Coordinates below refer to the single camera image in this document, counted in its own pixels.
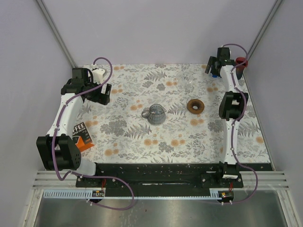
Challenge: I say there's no wooden dripper ring holder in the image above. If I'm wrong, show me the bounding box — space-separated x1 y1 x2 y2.
187 99 205 114

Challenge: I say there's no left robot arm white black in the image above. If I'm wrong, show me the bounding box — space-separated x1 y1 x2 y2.
36 67 111 187

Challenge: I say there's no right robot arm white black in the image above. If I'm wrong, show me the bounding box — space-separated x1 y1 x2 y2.
203 45 249 188

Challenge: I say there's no coffee paper filter box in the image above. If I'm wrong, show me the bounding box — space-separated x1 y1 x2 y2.
72 122 95 152

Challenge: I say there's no glass coffee server carafe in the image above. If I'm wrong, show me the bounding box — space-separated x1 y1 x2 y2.
141 104 166 125

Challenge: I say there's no dark mug red rim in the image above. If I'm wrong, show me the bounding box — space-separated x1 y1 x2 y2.
235 57 248 80

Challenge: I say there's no floral pattern table mat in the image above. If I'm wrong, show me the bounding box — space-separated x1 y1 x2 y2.
57 63 272 164

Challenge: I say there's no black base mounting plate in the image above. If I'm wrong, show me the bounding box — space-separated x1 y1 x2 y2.
75 162 271 189

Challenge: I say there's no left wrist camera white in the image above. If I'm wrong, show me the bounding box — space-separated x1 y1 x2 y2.
92 68 107 84

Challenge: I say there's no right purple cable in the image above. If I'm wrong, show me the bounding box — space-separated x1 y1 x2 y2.
220 44 258 205

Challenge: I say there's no purple cable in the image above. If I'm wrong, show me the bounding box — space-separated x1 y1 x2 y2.
52 56 135 210
220 44 258 205

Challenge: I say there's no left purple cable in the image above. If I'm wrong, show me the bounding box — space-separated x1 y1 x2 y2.
52 56 135 210

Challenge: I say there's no white slotted cable duct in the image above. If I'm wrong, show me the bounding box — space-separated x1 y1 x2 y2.
43 189 224 201

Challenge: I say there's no aluminium rail frame front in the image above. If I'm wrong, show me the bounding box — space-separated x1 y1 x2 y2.
33 171 289 190

